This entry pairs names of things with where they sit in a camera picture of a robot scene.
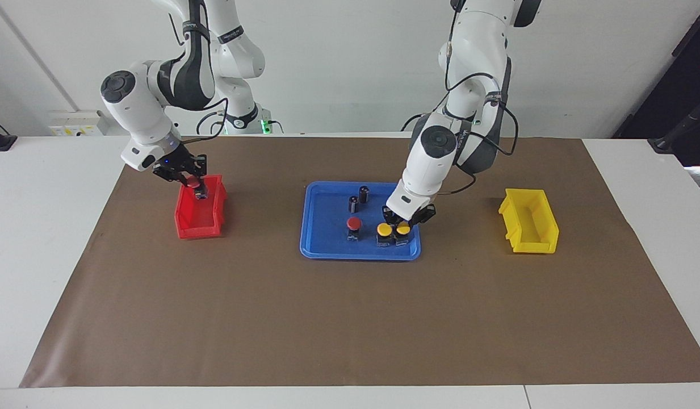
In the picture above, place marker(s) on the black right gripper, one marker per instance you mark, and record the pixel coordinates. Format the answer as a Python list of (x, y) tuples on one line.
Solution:
[(174, 165)]

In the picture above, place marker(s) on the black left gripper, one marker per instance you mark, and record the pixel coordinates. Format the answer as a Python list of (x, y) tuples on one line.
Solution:
[(405, 219)]

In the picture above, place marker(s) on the red plastic bin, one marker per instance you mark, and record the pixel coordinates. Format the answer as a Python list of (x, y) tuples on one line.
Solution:
[(199, 221)]

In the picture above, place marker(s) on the black camera stand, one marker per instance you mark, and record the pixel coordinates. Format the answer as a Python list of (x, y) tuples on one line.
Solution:
[(676, 133)]

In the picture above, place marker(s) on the brown table mat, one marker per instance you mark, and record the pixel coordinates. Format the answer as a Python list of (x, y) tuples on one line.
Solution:
[(350, 318)]

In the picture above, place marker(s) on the red push button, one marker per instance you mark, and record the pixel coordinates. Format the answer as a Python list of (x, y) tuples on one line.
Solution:
[(354, 223), (195, 183)]

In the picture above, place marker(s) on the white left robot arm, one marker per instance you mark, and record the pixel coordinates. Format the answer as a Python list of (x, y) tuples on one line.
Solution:
[(429, 159)]

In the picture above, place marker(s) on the blue plastic tray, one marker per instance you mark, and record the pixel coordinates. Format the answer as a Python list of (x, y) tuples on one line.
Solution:
[(327, 238)]

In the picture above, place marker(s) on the white wall power strip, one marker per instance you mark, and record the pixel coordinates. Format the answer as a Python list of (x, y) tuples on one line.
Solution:
[(77, 124)]

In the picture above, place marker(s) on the small black button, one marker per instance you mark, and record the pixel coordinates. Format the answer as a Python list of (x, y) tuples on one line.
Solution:
[(364, 192), (353, 203)]

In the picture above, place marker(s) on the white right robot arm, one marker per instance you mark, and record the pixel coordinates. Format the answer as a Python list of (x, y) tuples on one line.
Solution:
[(134, 113)]

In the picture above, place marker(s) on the black background panel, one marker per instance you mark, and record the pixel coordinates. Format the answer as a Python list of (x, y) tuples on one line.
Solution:
[(673, 68)]

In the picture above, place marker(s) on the yellow push button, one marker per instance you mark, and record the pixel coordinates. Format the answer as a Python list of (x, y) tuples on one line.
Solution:
[(403, 228), (384, 229)]

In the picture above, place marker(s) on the yellow plastic bin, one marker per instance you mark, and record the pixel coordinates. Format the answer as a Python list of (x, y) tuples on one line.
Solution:
[(531, 221)]

